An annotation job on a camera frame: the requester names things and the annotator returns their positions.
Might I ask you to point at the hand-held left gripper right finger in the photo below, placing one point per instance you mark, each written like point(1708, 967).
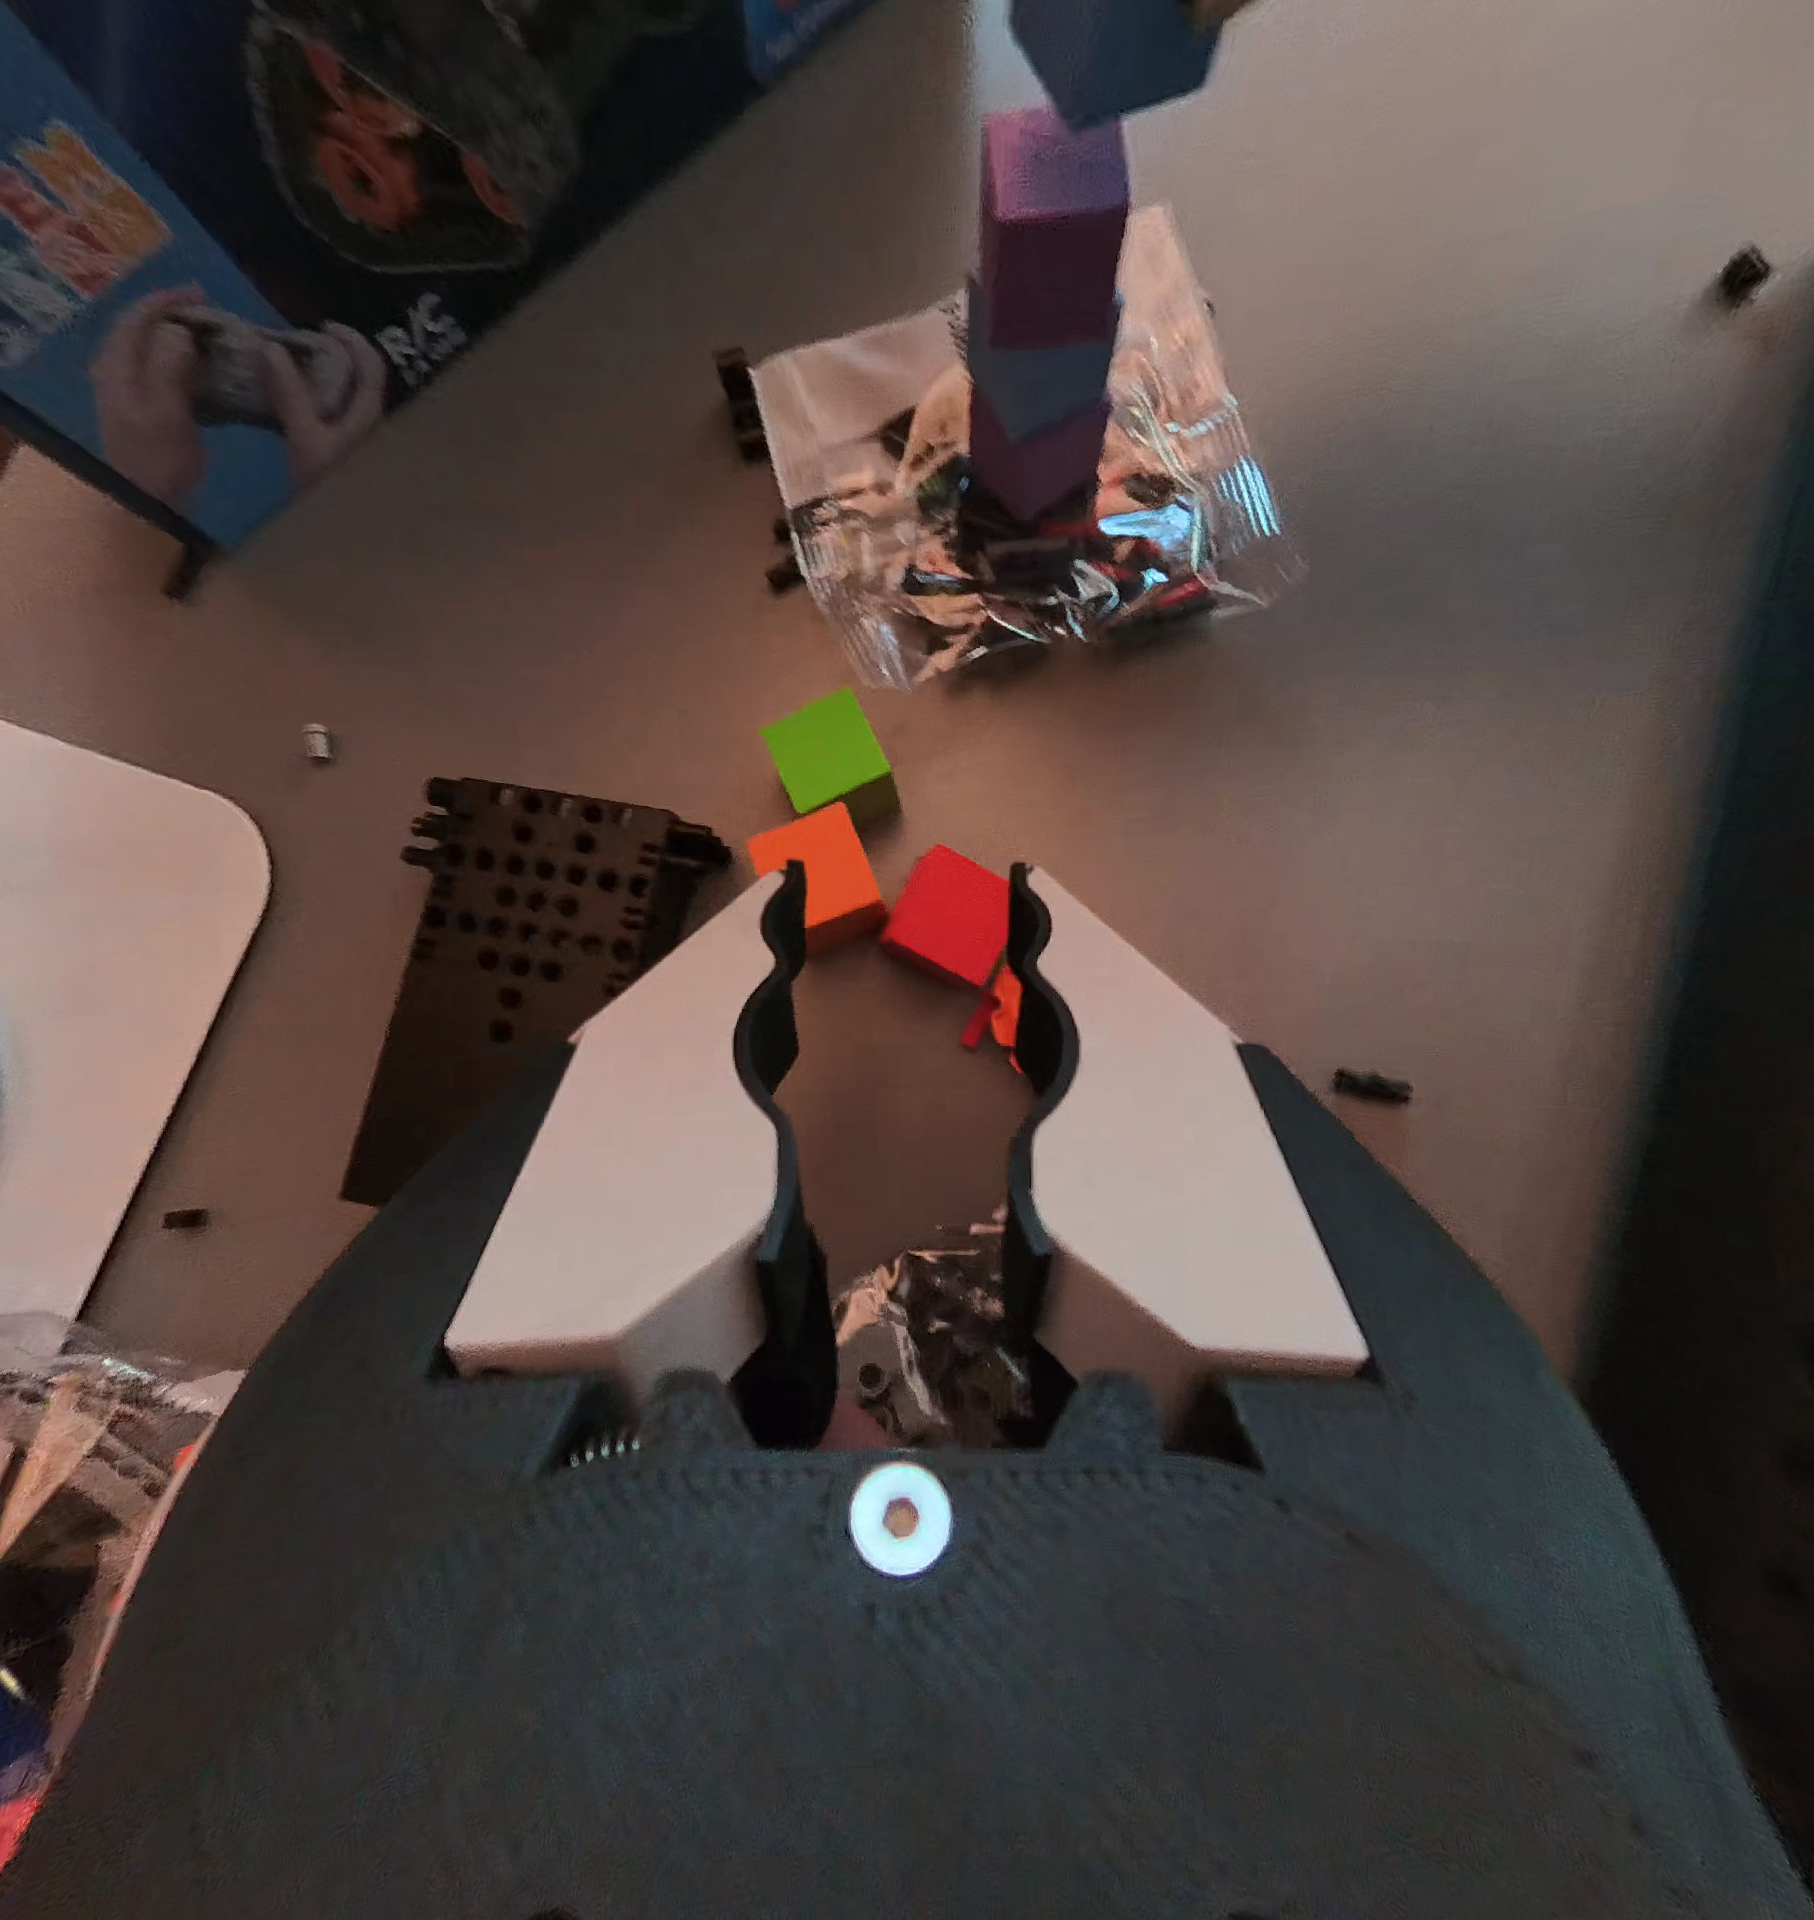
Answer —
point(1204, 1203)

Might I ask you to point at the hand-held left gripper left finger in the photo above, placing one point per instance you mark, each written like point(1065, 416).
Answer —
point(622, 1203)

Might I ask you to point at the red foam cube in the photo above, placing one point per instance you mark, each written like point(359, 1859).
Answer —
point(949, 917)

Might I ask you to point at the orange foam cube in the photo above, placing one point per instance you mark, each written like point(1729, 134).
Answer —
point(825, 870)

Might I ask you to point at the green foam cube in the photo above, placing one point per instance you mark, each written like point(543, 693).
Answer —
point(829, 753)

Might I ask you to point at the white label wheels bag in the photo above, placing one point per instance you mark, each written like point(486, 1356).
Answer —
point(67, 1501)

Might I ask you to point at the purple foam cube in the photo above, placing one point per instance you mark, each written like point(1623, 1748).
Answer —
point(1040, 466)
point(1050, 224)

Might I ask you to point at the light blue foam cube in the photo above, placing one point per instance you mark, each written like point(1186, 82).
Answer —
point(1117, 54)

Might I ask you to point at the grey desk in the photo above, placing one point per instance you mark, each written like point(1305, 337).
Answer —
point(1448, 753)

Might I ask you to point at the black long pin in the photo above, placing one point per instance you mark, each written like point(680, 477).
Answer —
point(1369, 1084)

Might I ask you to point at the orange plastic gear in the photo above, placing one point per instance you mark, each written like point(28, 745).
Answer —
point(990, 1015)

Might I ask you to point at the clear bag of grey beams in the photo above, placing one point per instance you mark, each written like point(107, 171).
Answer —
point(923, 1322)

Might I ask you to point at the black studded baseplate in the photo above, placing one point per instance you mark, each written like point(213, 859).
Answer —
point(1778, 1203)

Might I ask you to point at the white book stand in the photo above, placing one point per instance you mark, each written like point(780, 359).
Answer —
point(98, 960)

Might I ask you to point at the black short pin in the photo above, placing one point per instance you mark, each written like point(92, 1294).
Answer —
point(785, 556)
point(1747, 274)

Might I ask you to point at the silver plastic parts bag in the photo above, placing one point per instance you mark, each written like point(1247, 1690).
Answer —
point(877, 510)

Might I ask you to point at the blue robot kit box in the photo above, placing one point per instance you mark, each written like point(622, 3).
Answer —
point(309, 210)

